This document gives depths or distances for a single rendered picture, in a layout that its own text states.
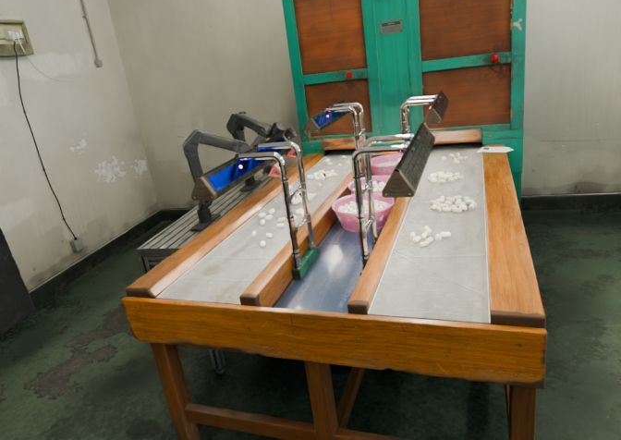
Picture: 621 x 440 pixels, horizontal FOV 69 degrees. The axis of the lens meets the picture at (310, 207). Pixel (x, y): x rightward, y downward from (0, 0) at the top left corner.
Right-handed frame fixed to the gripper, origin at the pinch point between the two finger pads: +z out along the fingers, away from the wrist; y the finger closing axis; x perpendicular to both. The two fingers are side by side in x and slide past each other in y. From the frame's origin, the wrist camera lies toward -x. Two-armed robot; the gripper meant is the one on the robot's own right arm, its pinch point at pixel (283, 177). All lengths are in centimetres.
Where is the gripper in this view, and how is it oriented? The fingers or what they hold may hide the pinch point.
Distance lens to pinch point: 225.2
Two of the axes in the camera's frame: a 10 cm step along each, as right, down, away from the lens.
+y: 2.8, -3.5, 8.9
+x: -5.1, 7.3, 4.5
